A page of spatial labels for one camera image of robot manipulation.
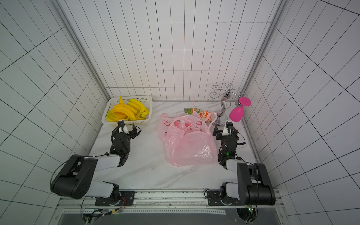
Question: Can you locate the pink plastic bag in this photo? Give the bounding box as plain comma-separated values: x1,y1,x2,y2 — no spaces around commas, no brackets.
157,111,218,167

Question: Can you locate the yellow banana bunch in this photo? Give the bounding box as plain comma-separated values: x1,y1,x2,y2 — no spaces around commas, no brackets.
119,98,150,120
106,96,136,122

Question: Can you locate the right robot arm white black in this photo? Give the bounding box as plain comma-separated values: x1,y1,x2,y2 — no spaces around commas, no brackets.
212,122,276,206

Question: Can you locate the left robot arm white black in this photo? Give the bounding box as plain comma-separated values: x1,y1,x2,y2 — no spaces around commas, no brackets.
50,121,142,204

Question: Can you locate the yellow banana bunch in basket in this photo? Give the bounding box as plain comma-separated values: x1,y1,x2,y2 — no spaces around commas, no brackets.
106,96,136,122

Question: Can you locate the magenta plastic wine glass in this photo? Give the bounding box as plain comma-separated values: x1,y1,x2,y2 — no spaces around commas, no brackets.
229,97,252,122

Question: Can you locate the white plastic basket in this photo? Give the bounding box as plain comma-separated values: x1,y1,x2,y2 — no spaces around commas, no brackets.
102,96,152,126

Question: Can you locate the green snack packet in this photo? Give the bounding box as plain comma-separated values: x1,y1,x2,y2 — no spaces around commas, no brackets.
184,108,200,114

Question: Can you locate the chrome wire glass rack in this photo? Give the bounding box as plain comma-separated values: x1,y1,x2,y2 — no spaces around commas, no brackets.
210,82,246,127

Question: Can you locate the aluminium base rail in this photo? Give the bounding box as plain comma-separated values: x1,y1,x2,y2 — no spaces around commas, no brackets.
55,189,265,218

